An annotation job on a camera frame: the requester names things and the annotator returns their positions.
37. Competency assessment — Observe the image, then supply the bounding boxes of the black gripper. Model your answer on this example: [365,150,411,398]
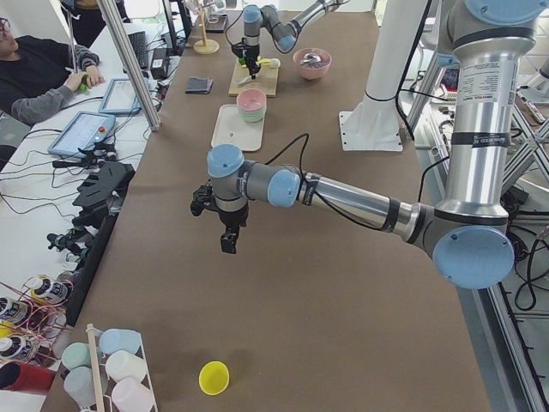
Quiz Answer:
[219,204,249,254]
[243,44,261,80]

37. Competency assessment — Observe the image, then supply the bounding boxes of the yellow plastic cup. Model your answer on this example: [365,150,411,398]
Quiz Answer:
[198,360,230,396]

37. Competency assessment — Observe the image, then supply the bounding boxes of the grey plastic cup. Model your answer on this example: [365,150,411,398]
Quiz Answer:
[63,367,96,408]

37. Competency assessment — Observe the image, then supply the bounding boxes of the black tool holder rack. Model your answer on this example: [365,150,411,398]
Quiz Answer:
[46,161,136,326]

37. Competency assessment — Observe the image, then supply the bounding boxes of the cream tray with bear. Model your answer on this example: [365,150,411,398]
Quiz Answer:
[211,104,264,152]

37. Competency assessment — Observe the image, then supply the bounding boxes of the large pink ice bowl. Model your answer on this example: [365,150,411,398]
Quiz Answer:
[293,47,332,80]

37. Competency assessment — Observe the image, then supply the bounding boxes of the bamboo cutting board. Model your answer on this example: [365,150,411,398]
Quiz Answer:
[228,61,280,98]

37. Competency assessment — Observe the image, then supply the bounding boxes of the metal ice scoop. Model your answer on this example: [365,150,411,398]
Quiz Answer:
[299,52,323,69]

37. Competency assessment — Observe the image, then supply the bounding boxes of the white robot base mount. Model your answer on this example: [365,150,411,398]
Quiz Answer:
[340,0,431,152]

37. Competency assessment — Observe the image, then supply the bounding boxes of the red cup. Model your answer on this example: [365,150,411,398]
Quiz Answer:
[1,361,56,395]

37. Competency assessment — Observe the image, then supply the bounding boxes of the seated person in black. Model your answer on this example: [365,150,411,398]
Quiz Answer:
[1,17,105,126]

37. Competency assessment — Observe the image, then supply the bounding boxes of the black keyboard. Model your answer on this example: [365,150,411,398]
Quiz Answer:
[128,31,148,71]

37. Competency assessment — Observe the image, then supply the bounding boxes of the pink plastic cup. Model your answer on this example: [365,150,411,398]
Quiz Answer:
[112,378,154,412]

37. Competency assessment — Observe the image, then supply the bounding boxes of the light blue cup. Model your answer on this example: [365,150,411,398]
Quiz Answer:
[99,329,141,355]

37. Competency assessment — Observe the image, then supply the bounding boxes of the grey folded cloth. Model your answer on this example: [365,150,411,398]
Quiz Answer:
[185,76,214,94]

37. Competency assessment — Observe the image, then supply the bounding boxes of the white wire cup rack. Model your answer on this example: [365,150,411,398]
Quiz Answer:
[79,324,159,411]

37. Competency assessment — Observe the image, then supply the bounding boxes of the blue teach pendant tablet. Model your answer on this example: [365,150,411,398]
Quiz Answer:
[47,111,116,158]

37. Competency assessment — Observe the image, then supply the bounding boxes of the wooden mug tree stand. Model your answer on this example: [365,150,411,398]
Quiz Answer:
[184,0,227,55]

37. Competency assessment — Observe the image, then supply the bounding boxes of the white plastic cup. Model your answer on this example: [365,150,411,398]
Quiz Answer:
[106,350,147,382]

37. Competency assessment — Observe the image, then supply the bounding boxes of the stacked green bowls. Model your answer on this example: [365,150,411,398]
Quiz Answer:
[238,106,267,123]

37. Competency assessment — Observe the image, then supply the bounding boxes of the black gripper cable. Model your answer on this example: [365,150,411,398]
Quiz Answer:
[265,133,451,228]

